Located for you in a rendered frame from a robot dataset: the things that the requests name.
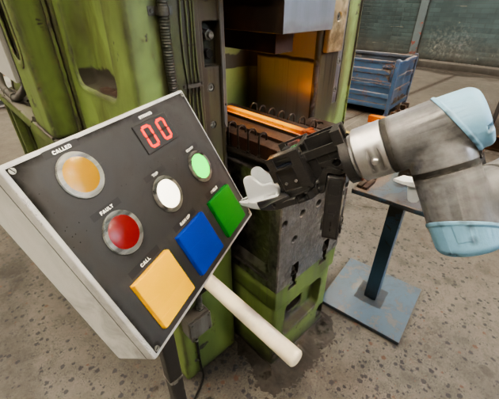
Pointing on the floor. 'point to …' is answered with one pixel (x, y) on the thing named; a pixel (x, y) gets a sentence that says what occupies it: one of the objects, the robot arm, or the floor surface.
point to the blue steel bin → (381, 79)
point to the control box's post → (173, 369)
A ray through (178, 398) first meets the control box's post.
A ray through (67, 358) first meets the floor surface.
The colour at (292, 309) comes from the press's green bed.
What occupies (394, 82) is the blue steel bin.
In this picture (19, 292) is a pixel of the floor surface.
